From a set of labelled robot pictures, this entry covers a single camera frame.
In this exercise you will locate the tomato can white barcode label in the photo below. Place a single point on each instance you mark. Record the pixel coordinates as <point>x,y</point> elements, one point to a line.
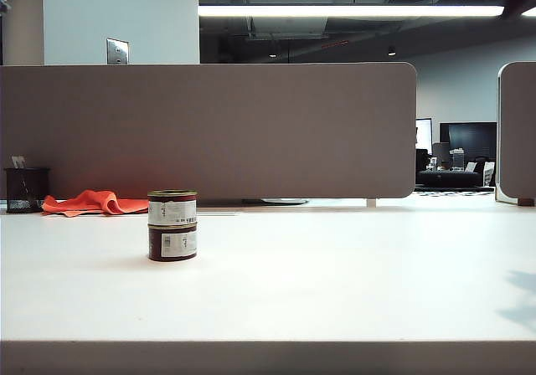
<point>172,208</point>

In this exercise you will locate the tomato can dark red label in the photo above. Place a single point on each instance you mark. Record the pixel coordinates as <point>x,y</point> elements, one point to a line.
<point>172,242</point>

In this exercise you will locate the silver monitor stand base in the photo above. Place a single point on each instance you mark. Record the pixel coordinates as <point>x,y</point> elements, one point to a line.
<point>285,201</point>

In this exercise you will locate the large grey desk divider panel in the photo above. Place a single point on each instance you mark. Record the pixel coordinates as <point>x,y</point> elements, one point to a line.
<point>209,132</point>

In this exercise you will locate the white computer monitor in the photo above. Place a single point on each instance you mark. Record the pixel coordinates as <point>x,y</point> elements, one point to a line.
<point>424,134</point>

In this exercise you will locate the orange cloth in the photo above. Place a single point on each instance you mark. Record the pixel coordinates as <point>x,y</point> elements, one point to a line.
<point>96,203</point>

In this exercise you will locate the long ceiling light strip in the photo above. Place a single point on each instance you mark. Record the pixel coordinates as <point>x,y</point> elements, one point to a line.
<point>352,11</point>

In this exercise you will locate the large black screen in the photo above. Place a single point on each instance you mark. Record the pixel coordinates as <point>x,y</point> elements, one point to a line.
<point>471,138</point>

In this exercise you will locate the black mesh pen holder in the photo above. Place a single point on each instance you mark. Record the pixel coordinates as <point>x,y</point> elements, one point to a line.
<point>26,191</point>

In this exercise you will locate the grey divider panel white edge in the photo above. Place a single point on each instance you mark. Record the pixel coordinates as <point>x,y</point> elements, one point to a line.
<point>517,132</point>

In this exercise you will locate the metal wall switch plate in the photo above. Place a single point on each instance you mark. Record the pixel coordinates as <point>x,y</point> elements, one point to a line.
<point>117,51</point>

